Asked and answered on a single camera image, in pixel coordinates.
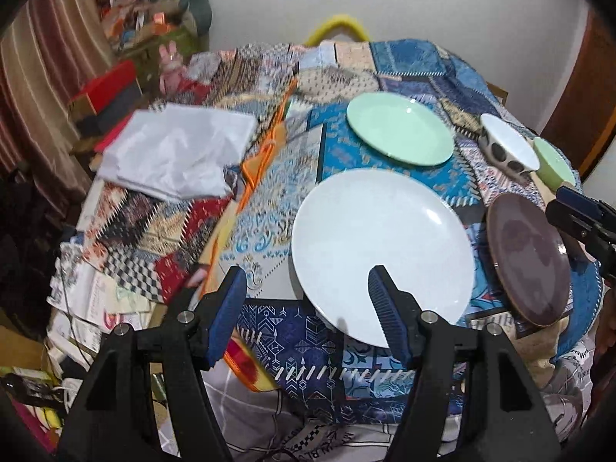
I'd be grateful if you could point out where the white printed bedsheet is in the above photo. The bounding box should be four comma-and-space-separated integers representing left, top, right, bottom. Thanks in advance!
154, 346, 595, 462

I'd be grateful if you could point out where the striped curtain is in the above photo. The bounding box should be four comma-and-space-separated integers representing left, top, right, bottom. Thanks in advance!
0, 0, 116, 174

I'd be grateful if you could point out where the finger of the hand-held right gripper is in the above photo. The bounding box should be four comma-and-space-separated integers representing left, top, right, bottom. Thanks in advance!
545, 199, 616, 251
556, 185, 616, 224

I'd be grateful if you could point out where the patchwork blanket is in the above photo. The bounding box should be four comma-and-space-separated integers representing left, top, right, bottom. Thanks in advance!
48, 38, 600, 424

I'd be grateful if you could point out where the white cloth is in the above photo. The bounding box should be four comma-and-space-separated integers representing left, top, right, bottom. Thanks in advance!
96, 102, 258, 203

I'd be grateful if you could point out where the pink bunny toy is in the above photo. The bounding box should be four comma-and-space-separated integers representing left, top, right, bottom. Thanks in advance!
159, 43, 188, 94

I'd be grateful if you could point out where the mauve plate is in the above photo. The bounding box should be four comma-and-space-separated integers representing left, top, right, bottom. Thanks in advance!
486, 194, 572, 329

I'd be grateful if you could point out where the orange strap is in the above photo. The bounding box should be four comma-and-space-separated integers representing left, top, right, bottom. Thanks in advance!
190, 79, 299, 299

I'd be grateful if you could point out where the red box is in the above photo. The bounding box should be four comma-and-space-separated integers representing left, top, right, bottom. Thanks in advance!
67, 60, 142, 121

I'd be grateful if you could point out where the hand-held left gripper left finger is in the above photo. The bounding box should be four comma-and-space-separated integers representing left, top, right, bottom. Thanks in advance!
55, 266, 248, 462

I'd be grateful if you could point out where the white bowl with dark spots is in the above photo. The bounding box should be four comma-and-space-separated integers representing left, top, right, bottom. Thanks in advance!
478, 113, 541, 184

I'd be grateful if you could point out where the green box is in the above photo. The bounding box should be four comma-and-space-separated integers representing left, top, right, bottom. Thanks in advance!
115, 24, 198, 82

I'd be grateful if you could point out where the light green bowl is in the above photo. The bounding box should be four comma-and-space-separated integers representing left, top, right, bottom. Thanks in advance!
532, 137, 577, 191

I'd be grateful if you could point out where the yellow hoop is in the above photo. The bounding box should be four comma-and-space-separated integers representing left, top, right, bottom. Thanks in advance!
305, 14, 371, 45

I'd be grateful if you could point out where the wooden door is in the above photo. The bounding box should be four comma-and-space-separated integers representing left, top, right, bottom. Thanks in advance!
541, 10, 616, 179

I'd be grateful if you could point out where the light green plate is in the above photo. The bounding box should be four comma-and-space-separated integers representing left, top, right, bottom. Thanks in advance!
346, 92, 454, 167

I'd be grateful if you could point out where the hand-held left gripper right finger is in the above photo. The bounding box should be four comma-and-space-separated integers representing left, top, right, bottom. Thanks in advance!
367, 264, 564, 462

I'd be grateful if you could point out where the large white plate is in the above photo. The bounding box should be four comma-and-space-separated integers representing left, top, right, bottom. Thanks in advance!
291, 168, 475, 350

